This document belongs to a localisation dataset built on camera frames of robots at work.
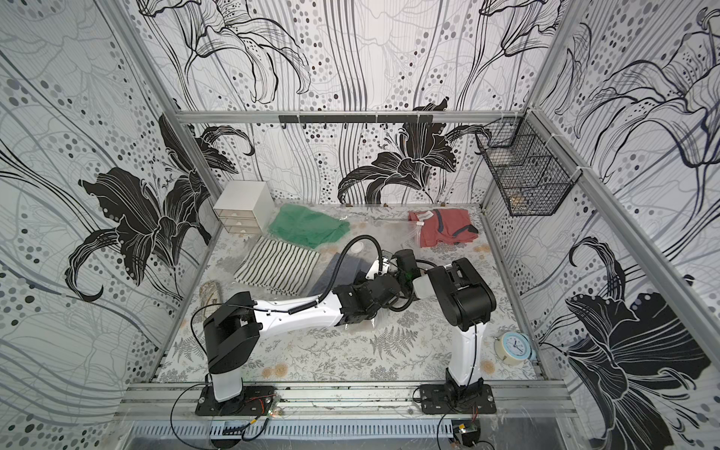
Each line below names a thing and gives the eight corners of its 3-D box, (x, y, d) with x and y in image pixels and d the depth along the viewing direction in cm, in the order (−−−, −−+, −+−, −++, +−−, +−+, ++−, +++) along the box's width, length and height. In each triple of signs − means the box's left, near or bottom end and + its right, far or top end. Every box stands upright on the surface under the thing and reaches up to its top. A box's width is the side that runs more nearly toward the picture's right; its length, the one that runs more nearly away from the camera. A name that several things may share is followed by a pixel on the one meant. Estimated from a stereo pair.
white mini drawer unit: (225, 235, 111) (210, 213, 101) (239, 202, 123) (226, 179, 113) (267, 235, 111) (256, 213, 101) (277, 202, 123) (268, 179, 113)
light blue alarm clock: (497, 364, 80) (504, 360, 76) (490, 338, 85) (496, 332, 81) (528, 364, 80) (536, 360, 76) (519, 338, 85) (526, 332, 81)
